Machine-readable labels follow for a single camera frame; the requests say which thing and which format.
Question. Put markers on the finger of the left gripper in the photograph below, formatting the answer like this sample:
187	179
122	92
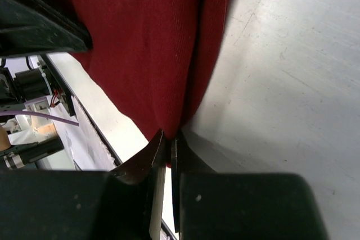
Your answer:
36	27

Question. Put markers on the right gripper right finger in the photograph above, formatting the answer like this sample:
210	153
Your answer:
212	205

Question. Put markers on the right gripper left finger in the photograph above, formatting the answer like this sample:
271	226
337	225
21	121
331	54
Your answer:
124	203

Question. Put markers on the dark red t-shirt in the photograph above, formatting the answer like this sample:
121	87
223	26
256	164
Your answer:
152	58

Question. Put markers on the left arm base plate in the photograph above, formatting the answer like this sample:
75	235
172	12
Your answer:
33	84

